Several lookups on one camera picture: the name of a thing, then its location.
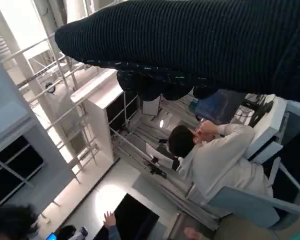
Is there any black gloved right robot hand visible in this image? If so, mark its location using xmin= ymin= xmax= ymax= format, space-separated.
xmin=54 ymin=0 xmax=300 ymax=103

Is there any white tall cabinet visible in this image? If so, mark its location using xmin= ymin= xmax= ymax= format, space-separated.
xmin=71 ymin=68 xmax=128 ymax=163

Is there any seated person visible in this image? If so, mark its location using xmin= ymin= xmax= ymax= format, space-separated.
xmin=168 ymin=119 xmax=275 ymax=201

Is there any grey office chair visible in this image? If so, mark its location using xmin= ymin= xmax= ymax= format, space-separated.
xmin=207 ymin=156 xmax=300 ymax=231

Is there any black flat screen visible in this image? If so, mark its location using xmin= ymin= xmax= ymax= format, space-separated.
xmin=93 ymin=192 xmax=161 ymax=240

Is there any person's hand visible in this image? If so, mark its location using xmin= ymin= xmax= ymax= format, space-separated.
xmin=103 ymin=210 xmax=118 ymax=240

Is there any white metal grid frame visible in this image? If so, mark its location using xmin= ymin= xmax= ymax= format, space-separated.
xmin=1 ymin=32 xmax=100 ymax=185

